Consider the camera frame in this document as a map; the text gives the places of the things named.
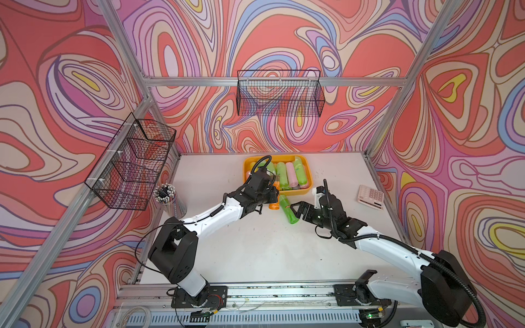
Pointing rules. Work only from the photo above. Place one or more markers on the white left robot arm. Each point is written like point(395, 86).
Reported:
point(174, 249)

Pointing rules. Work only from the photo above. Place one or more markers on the pink calculator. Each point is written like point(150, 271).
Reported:
point(371, 197)

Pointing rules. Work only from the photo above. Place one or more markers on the black wire basket on back wall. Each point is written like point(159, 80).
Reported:
point(279, 92)

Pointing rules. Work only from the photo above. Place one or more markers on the black wire basket on left wall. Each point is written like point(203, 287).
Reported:
point(131, 166)

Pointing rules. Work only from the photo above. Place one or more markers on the large green trash bag roll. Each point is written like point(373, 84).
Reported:
point(300, 171)

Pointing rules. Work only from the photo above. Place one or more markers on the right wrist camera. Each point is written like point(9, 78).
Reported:
point(318, 194)

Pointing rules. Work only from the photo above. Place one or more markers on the metal base rail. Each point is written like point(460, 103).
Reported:
point(270, 304)

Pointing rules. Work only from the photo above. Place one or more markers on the pencil holder cup with pencils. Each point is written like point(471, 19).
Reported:
point(168, 198)

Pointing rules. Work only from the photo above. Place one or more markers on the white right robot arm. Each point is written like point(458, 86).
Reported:
point(435, 282)

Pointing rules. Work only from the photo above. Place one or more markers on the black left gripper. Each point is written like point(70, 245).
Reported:
point(273, 195)

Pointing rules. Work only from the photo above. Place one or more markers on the yellow plastic storage box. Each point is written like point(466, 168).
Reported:
point(284, 158)

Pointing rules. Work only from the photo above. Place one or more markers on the orange trash bag roll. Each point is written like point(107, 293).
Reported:
point(276, 204)

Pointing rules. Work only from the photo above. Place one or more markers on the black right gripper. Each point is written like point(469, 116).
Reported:
point(302, 206)

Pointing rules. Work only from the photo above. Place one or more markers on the black wire basket on wall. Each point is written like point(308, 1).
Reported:
point(279, 92)
point(131, 166)

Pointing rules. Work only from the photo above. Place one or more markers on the light green roll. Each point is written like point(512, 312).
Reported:
point(281, 170)

